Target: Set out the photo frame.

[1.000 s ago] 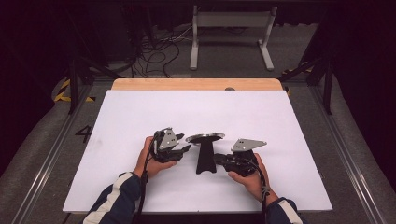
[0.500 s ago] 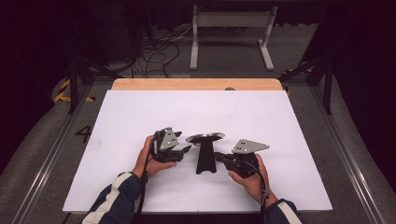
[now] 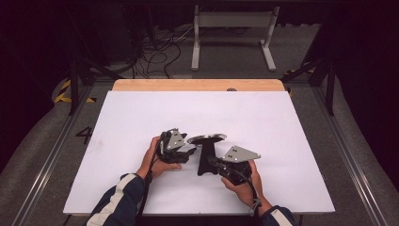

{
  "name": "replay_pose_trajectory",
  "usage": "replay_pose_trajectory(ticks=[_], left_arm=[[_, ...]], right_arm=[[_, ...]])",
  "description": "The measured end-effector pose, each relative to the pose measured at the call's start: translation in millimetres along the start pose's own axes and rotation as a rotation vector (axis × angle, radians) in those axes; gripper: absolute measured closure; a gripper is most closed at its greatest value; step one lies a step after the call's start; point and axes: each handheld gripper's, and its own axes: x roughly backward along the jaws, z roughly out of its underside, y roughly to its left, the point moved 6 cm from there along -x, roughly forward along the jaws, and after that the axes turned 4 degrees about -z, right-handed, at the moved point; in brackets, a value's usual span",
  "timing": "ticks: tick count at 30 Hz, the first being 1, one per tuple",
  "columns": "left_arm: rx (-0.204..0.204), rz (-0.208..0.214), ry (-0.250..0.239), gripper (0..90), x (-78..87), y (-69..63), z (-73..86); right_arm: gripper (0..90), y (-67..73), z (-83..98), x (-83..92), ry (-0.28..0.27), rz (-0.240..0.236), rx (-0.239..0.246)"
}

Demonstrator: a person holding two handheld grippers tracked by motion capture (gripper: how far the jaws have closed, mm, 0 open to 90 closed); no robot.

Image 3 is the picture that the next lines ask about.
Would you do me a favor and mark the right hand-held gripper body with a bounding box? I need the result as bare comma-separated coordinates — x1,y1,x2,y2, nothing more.
215,145,262,186

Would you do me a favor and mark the oval silver photo frame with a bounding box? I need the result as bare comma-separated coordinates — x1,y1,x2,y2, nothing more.
186,133,228,177

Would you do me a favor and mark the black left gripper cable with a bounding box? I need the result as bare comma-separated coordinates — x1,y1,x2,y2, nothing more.
136,133,166,218

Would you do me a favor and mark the white metal stand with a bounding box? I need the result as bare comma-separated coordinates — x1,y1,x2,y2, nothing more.
191,4,280,73

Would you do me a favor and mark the person's left hand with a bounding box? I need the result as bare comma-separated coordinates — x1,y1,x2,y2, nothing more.
135,136,183,181

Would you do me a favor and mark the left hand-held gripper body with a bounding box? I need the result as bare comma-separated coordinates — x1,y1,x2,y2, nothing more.
159,127,186,164

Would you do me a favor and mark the braided right gripper cable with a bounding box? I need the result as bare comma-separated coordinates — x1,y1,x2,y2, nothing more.
246,177,263,218

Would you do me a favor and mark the aluminium floor rail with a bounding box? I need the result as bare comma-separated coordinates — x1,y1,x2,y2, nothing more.
310,86,390,226
10,84,95,226

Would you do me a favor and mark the tangle of black floor cables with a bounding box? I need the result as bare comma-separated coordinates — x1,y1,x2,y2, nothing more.
131,26,196,79

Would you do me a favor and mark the person's right hand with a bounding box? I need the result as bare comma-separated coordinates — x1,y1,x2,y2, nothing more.
220,159,273,218

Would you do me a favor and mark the black metal stand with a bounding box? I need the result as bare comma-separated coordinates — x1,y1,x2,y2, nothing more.
67,56,125,117
280,56,338,117

